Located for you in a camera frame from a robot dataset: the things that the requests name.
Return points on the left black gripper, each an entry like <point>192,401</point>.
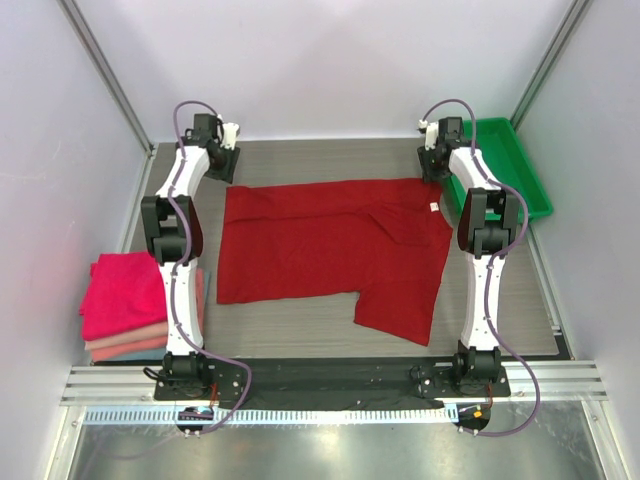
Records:
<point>226,174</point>

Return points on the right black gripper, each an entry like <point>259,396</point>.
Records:
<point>430,167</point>

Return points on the dark red t shirt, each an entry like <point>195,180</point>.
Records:
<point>385,240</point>

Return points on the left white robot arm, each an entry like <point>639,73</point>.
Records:
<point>174,240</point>

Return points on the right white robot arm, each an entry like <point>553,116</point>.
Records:
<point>487,230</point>

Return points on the green plastic tray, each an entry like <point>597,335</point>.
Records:
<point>506,158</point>

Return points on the folded magenta t shirt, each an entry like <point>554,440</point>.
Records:
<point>125,292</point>

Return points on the folded salmon t shirt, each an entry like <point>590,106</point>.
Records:
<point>109,354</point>

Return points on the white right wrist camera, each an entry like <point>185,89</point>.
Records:
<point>430,130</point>

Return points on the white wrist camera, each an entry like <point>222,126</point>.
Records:
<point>230,134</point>
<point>430,130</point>

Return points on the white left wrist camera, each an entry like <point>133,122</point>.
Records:
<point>230,134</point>

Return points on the right aluminium corner post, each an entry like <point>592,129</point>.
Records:
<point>561,38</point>

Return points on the aluminium corner post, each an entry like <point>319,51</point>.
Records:
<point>561,38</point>
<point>100,62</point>

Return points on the left aluminium corner post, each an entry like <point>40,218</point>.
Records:
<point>100,62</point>

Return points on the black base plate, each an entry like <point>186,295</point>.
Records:
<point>337,384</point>

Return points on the slotted cable duct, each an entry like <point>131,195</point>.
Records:
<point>194,416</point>

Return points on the aluminium rail beam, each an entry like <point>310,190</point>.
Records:
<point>548,380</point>

